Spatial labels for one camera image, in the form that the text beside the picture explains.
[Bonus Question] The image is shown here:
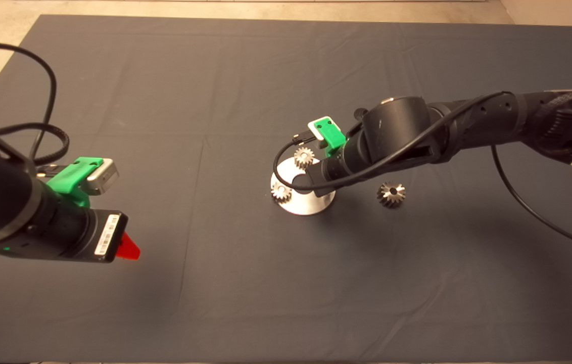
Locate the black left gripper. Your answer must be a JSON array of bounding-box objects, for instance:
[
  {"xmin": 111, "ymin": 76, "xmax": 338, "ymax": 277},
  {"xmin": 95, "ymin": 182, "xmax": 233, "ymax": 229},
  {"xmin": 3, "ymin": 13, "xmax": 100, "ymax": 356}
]
[{"xmin": 0, "ymin": 192, "xmax": 141, "ymax": 263}]

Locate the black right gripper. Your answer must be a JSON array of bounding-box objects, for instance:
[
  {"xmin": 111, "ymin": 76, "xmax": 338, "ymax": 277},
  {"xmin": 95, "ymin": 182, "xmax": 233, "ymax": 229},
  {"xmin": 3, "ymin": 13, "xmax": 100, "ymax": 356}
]
[{"xmin": 306, "ymin": 151, "xmax": 357, "ymax": 198}]

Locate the silver camera box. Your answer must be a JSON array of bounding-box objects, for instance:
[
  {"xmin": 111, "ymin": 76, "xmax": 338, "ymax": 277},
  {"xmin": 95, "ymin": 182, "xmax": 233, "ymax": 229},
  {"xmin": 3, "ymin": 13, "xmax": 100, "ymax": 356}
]
[
  {"xmin": 308, "ymin": 116, "xmax": 335, "ymax": 143},
  {"xmin": 85, "ymin": 158, "xmax": 120, "ymax": 196}
]

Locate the green left camera mount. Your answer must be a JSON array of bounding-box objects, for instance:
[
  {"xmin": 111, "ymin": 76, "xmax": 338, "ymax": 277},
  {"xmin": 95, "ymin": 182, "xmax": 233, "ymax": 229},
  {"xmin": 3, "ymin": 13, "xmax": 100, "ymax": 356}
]
[{"xmin": 46, "ymin": 157, "xmax": 105, "ymax": 208}]

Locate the green right camera mount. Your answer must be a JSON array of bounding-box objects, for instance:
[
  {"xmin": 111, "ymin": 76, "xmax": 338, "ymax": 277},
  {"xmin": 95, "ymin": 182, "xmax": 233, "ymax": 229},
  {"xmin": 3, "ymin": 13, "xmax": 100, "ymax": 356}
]
[{"xmin": 315, "ymin": 121, "xmax": 346, "ymax": 151}]

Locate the round metal plate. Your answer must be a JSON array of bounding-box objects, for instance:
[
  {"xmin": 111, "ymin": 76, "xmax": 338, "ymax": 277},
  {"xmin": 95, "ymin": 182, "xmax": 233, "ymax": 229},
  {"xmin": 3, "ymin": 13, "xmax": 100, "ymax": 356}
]
[{"xmin": 270, "ymin": 157, "xmax": 337, "ymax": 216}]

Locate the silver left camera box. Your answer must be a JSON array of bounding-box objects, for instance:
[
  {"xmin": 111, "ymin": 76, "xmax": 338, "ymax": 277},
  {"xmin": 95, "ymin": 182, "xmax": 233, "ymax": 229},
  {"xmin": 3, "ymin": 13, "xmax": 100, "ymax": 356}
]
[{"xmin": 85, "ymin": 158, "xmax": 120, "ymax": 196}]

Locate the braided black cable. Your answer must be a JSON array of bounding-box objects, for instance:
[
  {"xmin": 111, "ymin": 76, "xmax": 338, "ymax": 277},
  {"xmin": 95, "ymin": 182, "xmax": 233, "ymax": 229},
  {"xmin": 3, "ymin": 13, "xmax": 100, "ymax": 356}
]
[
  {"xmin": 534, "ymin": 86, "xmax": 572, "ymax": 152},
  {"xmin": 0, "ymin": 123, "xmax": 70, "ymax": 177}
]

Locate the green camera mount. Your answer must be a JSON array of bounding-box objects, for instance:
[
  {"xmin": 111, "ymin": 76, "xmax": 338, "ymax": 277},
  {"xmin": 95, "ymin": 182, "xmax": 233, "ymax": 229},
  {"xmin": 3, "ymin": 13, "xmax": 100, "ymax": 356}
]
[
  {"xmin": 315, "ymin": 121, "xmax": 346, "ymax": 151},
  {"xmin": 46, "ymin": 157, "xmax": 105, "ymax": 208}
]

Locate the large steel bevel gear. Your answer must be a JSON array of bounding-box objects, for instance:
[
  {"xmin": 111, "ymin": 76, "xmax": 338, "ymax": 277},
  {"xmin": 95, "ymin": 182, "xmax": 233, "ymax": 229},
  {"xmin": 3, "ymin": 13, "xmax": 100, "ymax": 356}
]
[{"xmin": 377, "ymin": 182, "xmax": 407, "ymax": 209}]

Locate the small steel spur gear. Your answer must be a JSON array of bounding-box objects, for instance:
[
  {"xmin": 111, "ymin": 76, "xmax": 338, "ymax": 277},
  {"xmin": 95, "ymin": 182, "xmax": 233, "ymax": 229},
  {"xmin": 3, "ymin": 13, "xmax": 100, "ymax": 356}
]
[
  {"xmin": 294, "ymin": 147, "xmax": 315, "ymax": 170},
  {"xmin": 271, "ymin": 182, "xmax": 293, "ymax": 204}
]

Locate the silver right camera box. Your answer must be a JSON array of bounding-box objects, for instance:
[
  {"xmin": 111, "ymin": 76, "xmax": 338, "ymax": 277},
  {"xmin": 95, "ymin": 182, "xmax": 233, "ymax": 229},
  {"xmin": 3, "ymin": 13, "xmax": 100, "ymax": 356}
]
[{"xmin": 308, "ymin": 116, "xmax": 335, "ymax": 143}]

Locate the dark grey table cloth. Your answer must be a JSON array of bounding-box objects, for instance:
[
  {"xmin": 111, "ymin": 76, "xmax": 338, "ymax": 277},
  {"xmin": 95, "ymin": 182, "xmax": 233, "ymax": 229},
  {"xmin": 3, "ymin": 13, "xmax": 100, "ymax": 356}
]
[{"xmin": 0, "ymin": 14, "xmax": 572, "ymax": 363}]

